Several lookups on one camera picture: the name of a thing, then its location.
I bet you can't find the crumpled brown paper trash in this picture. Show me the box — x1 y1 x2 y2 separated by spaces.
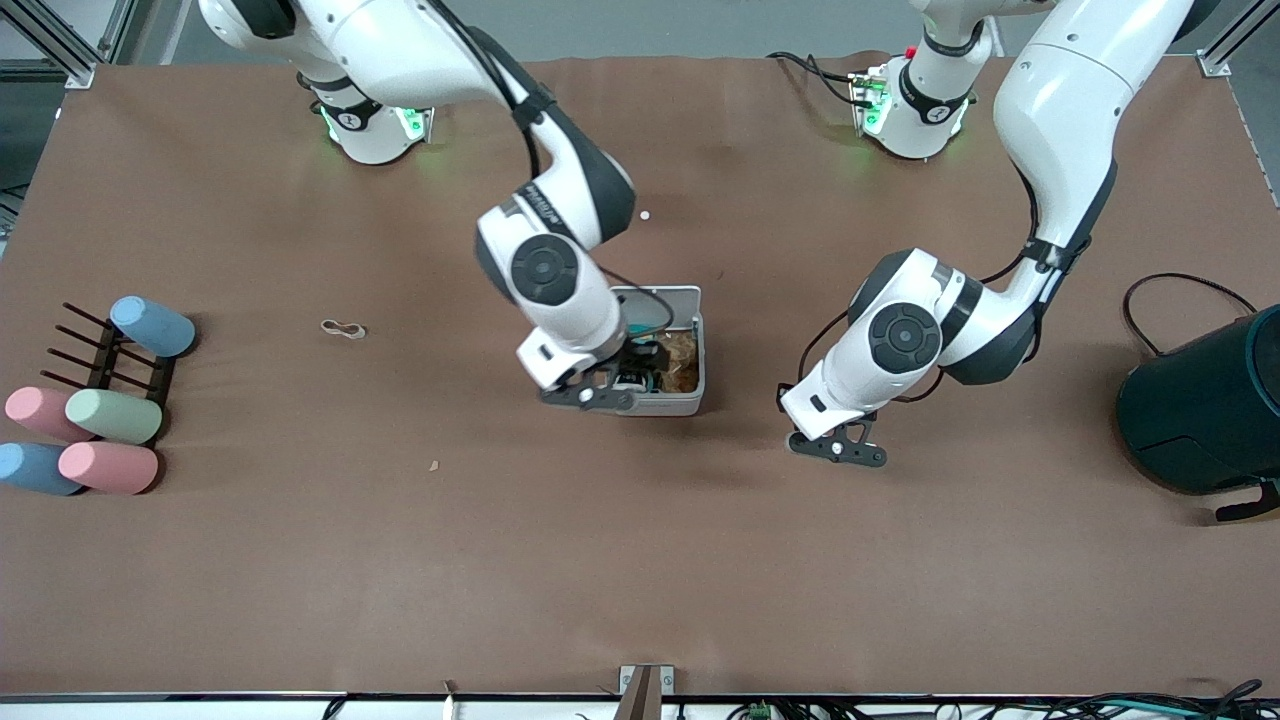
655 333 701 393

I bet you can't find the black curved pedal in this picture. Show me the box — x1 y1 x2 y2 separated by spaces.
1214 478 1280 524

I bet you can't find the brown table cover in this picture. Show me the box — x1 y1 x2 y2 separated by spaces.
0 52 1280 698

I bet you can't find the white square lidded bin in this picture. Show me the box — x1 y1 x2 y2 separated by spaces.
607 285 706 418

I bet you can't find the dark teal cylindrical bin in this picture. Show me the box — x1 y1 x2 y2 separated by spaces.
1116 304 1280 497

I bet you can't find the black floor cable bundle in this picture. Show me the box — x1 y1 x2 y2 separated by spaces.
1040 680 1280 720

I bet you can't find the metal camera pole bracket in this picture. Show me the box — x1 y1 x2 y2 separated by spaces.
618 664 675 720

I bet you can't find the black base cable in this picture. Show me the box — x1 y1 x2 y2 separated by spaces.
766 50 863 109

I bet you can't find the light green plastic cup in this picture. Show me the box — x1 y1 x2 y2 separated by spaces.
64 388 164 446

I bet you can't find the black pronged cup rack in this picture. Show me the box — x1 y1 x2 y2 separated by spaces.
40 302 177 446

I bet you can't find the thin black table cable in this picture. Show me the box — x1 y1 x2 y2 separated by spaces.
1122 272 1257 357

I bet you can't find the pink plastic cup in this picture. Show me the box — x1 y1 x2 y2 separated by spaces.
4 386 96 444
57 440 160 496

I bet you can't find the light blue plastic cup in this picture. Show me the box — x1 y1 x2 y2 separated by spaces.
0 442 86 498
109 295 197 359

